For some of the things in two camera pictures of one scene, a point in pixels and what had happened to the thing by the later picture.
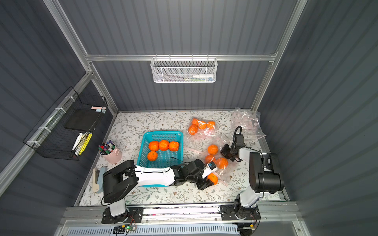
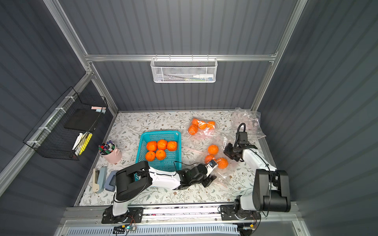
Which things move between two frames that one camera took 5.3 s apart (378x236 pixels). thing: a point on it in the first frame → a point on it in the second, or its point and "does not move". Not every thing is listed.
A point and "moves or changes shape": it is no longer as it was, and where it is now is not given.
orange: [153, 145] does not move
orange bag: [212, 177] moves or changes shape
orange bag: [152, 156] does not move
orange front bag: [173, 146] does not move
